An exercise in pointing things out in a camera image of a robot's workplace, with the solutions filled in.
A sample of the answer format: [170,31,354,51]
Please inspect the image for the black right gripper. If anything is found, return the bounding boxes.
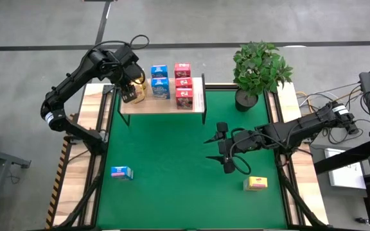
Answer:
[203,121,265,175]

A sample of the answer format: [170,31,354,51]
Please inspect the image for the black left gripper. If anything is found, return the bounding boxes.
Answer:
[118,62,145,104]

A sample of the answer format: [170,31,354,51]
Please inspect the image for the yellow Corn Pops cereal box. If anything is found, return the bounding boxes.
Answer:
[242,175,269,193]
[130,80,148,105]

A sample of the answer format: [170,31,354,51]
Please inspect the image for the blue Rice Krispies cereal box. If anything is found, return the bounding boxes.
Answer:
[110,165,134,181]
[150,64,169,80]
[150,77,171,100]

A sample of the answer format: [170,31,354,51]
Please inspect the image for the red Froot Loops cereal box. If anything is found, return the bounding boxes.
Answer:
[175,76,193,90]
[173,62,192,79]
[175,87,194,110]

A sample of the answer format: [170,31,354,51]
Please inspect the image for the green table mat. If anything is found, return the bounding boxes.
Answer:
[95,89,288,229]

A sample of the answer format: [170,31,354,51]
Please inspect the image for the black floor tape strip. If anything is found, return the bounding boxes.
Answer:
[94,0,112,46]
[0,40,370,52]

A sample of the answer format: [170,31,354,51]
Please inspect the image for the green potted plant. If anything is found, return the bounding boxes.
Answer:
[232,40,294,113]

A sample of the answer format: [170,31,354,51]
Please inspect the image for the black metal beam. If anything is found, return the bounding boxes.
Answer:
[313,139,370,176]

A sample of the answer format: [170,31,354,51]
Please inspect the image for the yellow black hazard tape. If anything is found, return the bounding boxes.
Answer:
[45,137,72,229]

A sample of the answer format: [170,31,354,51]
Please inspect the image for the white flat box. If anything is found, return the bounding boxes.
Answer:
[324,147,367,190]

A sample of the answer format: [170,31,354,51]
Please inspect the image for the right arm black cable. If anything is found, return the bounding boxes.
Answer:
[229,128,252,176]

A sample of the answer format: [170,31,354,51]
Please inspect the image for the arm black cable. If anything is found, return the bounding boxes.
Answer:
[229,128,252,176]
[85,34,150,65]

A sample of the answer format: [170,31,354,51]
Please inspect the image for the green shelf black frame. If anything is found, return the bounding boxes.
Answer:
[118,73,207,126]

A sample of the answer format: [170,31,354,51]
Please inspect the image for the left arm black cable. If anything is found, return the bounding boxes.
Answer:
[85,34,150,65]

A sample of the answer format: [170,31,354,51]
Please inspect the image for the black table frame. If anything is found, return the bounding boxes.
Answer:
[45,81,332,231]

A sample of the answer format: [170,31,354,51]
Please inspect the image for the tangled floor cables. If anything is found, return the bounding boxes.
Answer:
[295,82,362,145]

